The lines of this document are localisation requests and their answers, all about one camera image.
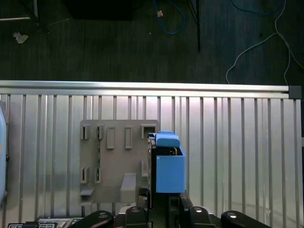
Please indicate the grey table corner cap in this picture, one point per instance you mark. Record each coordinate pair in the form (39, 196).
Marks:
(295, 92)

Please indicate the crumpled paper scrap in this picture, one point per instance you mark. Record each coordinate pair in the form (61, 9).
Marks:
(21, 38)

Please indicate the black stand leg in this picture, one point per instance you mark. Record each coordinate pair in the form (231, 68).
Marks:
(198, 28)

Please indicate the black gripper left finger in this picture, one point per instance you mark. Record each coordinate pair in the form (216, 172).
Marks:
(135, 218)

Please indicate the hard disk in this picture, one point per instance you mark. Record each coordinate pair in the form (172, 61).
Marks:
(169, 173)

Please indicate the grey parts rack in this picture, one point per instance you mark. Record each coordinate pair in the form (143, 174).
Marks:
(114, 171)

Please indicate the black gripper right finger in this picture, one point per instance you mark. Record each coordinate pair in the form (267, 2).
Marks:
(197, 218)

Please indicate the silver metal stand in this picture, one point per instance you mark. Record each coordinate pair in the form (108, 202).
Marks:
(35, 7)

